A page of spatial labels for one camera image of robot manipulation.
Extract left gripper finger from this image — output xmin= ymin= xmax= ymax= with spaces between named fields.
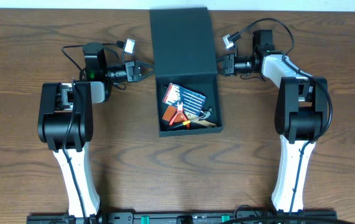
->
xmin=135 ymin=60 xmax=154 ymax=69
xmin=138 ymin=69 xmax=155 ymax=82

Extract dark green box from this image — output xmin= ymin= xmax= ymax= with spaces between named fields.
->
xmin=149 ymin=7 xmax=223 ymax=137

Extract orange scraper wooden handle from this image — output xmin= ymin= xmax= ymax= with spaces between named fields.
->
xmin=162 ymin=106 xmax=216 ymax=128

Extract red handled cutting pliers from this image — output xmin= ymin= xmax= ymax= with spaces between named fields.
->
xmin=169 ymin=101 xmax=190 ymax=129

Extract blue screwdriver set case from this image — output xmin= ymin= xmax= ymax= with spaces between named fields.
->
xmin=162 ymin=83 xmax=206 ymax=116

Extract steel claw hammer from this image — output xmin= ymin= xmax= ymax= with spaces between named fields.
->
xmin=199 ymin=107 xmax=213 ymax=120

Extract black yellow screwdriver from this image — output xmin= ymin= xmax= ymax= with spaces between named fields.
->
xmin=167 ymin=118 xmax=200 ymax=131

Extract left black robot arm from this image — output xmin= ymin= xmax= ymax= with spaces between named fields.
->
xmin=38 ymin=39 xmax=155 ymax=223

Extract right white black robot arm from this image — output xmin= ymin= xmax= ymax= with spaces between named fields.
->
xmin=219 ymin=30 xmax=331 ymax=213

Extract right black cable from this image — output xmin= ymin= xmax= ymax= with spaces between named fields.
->
xmin=229 ymin=17 xmax=334 ymax=215

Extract black cable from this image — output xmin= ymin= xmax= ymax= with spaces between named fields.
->
xmin=61 ymin=39 xmax=128 ymax=224
xmin=229 ymin=17 xmax=334 ymax=215

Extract left black cable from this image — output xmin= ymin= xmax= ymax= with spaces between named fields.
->
xmin=61 ymin=39 xmax=128 ymax=224

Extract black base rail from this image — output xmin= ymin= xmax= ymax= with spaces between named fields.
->
xmin=26 ymin=210 xmax=338 ymax=224

